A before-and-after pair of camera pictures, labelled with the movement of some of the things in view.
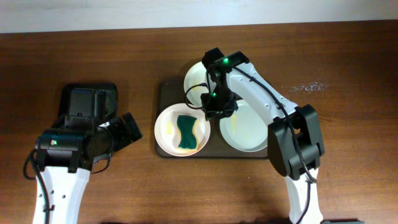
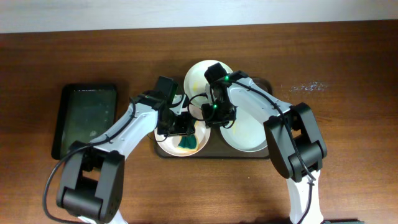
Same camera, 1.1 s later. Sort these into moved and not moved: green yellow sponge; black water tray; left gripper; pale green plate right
Moved: left gripper
Not moved: pale green plate right; black water tray; green yellow sponge
